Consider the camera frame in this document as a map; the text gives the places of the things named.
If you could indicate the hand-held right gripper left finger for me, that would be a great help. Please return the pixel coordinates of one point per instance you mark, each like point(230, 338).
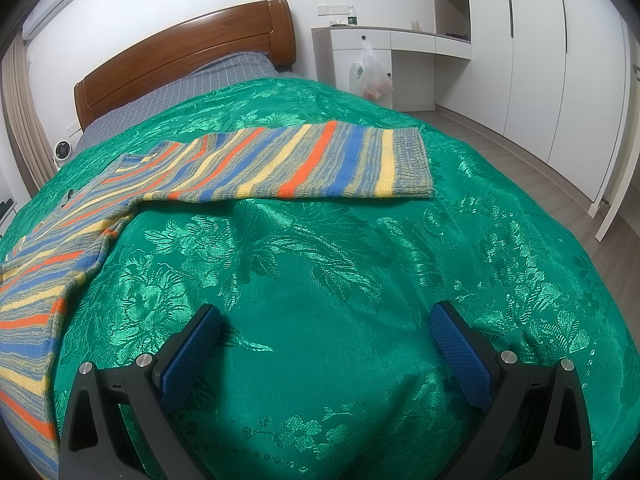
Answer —
point(192, 355)

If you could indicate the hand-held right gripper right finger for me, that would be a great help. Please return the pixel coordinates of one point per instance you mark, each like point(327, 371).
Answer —
point(462, 355)

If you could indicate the striped knit sweater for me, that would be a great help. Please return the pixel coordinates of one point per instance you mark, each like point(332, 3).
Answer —
point(300, 160)

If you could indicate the green floral blanket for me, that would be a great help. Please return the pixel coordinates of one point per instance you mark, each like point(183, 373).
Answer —
point(350, 260)

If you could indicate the small white fan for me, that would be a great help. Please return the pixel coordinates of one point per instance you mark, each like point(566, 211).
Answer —
point(62, 153)

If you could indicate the grey checked pillow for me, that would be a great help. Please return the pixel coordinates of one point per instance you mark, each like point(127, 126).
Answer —
point(200, 85)

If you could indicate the beige curtain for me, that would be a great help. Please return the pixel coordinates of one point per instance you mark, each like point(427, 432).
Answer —
point(22, 120)

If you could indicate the white plastic bag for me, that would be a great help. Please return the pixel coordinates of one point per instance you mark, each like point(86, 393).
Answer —
point(370, 72)

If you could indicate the white wardrobe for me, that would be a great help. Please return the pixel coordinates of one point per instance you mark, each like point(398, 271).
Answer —
point(540, 60)

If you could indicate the wooden bed headboard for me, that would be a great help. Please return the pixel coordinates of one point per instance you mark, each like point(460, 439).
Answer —
point(175, 45)

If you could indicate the white built-in desk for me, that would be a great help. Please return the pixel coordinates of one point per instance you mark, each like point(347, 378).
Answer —
point(415, 42)

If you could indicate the small water bottle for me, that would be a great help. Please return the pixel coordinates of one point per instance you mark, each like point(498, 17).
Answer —
point(352, 16)

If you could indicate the white air conditioner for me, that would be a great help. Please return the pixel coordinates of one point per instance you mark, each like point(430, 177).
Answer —
point(55, 0)

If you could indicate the white furniture frame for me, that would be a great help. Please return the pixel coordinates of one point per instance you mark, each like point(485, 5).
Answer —
point(617, 160)

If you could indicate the white wall socket panel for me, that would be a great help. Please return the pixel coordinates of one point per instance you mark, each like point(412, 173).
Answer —
point(330, 8)

